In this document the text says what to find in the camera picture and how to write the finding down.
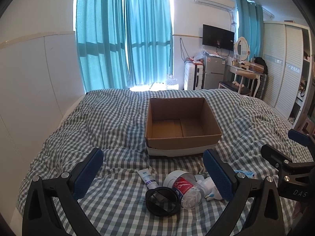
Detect white bottle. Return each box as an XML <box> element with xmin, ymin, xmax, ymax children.
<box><xmin>195</xmin><ymin>175</ymin><xmax>223</xmax><ymax>201</ymax></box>

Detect blue white tissue pack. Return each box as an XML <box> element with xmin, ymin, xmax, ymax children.
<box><xmin>235</xmin><ymin>170</ymin><xmax>255</xmax><ymax>178</ymax></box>

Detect clear cotton swab jar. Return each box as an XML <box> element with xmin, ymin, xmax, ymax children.
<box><xmin>163</xmin><ymin>170</ymin><xmax>205</xmax><ymax>209</ymax></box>

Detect black round lid case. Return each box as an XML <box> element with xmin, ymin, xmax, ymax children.
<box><xmin>145</xmin><ymin>186</ymin><xmax>181</xmax><ymax>217</ymax></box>

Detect white cream tube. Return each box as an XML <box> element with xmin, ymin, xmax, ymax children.
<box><xmin>137</xmin><ymin>168</ymin><xmax>158</xmax><ymax>190</ymax></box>

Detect brown cardboard box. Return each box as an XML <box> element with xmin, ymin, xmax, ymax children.
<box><xmin>145</xmin><ymin>98</ymin><xmax>221</xmax><ymax>157</ymax></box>

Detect vanity stool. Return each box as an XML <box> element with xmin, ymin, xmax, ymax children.
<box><xmin>218</xmin><ymin>82</ymin><xmax>251</xmax><ymax>96</ymax></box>

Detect white vanity desk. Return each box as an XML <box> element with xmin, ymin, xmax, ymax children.
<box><xmin>227</xmin><ymin>65</ymin><xmax>262</xmax><ymax>97</ymax></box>

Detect white louvered wardrobe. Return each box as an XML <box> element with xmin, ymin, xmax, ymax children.
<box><xmin>263</xmin><ymin>21</ymin><xmax>313</xmax><ymax>129</ymax></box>

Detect white suitcase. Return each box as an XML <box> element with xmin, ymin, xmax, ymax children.
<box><xmin>184</xmin><ymin>62</ymin><xmax>203</xmax><ymax>91</ymax></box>

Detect silver mini fridge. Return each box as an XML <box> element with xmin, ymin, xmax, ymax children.
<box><xmin>203</xmin><ymin>55</ymin><xmax>225</xmax><ymax>89</ymax></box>

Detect oval vanity mirror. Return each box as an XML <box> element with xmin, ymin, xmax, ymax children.
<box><xmin>234</xmin><ymin>37</ymin><xmax>250</xmax><ymax>62</ymax></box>

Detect checkered bed duvet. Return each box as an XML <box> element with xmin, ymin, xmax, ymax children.
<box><xmin>17</xmin><ymin>88</ymin><xmax>313</xmax><ymax>236</ymax></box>

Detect right teal curtain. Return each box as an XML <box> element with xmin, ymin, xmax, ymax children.
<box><xmin>236</xmin><ymin>0</ymin><xmax>264</xmax><ymax>60</ymax></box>

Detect teal curtain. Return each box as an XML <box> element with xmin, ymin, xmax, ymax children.
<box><xmin>75</xmin><ymin>0</ymin><xmax>131</xmax><ymax>92</ymax></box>
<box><xmin>124</xmin><ymin>0</ymin><xmax>173</xmax><ymax>86</ymax></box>
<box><xmin>236</xmin><ymin>0</ymin><xmax>264</xmax><ymax>60</ymax></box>

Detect middle teal curtain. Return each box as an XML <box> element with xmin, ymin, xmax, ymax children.
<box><xmin>124</xmin><ymin>0</ymin><xmax>173</xmax><ymax>86</ymax></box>

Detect left teal curtain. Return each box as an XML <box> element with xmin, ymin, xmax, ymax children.
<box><xmin>75</xmin><ymin>0</ymin><xmax>131</xmax><ymax>92</ymax></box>

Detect black wall television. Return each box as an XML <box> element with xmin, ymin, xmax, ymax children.
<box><xmin>202</xmin><ymin>24</ymin><xmax>234</xmax><ymax>51</ymax></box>

